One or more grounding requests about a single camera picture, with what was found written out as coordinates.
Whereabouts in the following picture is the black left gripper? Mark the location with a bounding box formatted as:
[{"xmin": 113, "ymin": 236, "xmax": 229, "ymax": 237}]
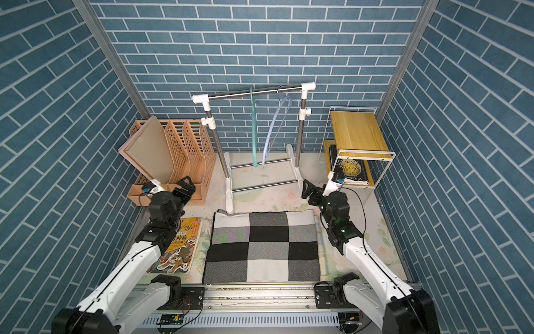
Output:
[{"xmin": 166, "ymin": 174, "xmax": 195, "ymax": 230}]

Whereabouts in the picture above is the black grey checkered scarf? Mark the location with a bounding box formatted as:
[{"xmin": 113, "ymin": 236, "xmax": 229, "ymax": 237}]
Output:
[{"xmin": 203, "ymin": 210, "xmax": 321, "ymax": 285}]

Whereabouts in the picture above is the translucent blue clothes hanger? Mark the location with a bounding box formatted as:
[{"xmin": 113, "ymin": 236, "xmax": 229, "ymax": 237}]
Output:
[{"xmin": 261, "ymin": 86, "xmax": 292, "ymax": 165}]

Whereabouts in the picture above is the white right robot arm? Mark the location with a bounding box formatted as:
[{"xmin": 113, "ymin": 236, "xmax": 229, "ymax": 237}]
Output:
[{"xmin": 302, "ymin": 180, "xmax": 441, "ymax": 333}]

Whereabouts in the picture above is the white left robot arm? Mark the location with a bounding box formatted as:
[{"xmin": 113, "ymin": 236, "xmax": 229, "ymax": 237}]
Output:
[{"xmin": 51, "ymin": 176, "xmax": 196, "ymax": 333}]

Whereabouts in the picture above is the teal green clothes hanger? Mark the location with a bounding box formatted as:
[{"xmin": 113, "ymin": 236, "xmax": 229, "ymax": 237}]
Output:
[{"xmin": 250, "ymin": 89, "xmax": 258, "ymax": 168}]

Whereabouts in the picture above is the orange plastic file organizer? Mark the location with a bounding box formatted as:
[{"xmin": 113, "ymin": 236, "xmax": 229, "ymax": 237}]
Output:
[{"xmin": 127, "ymin": 118, "xmax": 216, "ymax": 207}]

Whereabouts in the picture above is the floral table mat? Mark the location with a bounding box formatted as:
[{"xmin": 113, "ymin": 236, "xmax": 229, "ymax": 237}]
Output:
[{"xmin": 163, "ymin": 153, "xmax": 409, "ymax": 284}]

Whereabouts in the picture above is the beige flat board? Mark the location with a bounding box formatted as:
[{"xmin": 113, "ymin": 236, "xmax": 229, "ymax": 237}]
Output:
[{"xmin": 118, "ymin": 116, "xmax": 174, "ymax": 184}]

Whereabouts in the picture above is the white steel clothes rack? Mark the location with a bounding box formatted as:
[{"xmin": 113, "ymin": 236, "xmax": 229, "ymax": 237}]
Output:
[{"xmin": 192, "ymin": 82, "xmax": 316, "ymax": 213}]

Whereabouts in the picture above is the yellow illustrated comic book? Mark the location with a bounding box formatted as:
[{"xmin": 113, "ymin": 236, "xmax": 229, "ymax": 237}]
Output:
[{"xmin": 147, "ymin": 218, "xmax": 202, "ymax": 274}]

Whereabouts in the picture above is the green circuit board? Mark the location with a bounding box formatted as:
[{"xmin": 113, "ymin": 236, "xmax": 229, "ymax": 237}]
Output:
[{"xmin": 157, "ymin": 314, "xmax": 184, "ymax": 326}]

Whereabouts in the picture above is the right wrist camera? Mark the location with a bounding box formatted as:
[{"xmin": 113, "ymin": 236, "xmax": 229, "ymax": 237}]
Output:
[{"xmin": 323, "ymin": 171, "xmax": 344, "ymax": 197}]

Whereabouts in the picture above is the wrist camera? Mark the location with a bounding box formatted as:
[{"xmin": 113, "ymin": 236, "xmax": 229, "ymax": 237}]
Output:
[
  {"xmin": 323, "ymin": 171, "xmax": 344, "ymax": 197},
  {"xmin": 141, "ymin": 179, "xmax": 165, "ymax": 196}
]

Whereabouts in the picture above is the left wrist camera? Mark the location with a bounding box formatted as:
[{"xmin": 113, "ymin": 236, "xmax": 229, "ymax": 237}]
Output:
[{"xmin": 141, "ymin": 179, "xmax": 165, "ymax": 196}]

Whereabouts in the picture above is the wood and wire shelf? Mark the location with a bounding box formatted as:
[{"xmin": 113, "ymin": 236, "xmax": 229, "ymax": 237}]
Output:
[{"xmin": 323, "ymin": 107, "xmax": 396, "ymax": 203}]

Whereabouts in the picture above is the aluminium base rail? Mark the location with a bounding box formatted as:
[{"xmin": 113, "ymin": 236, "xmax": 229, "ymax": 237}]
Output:
[{"xmin": 74, "ymin": 281, "xmax": 422, "ymax": 334}]

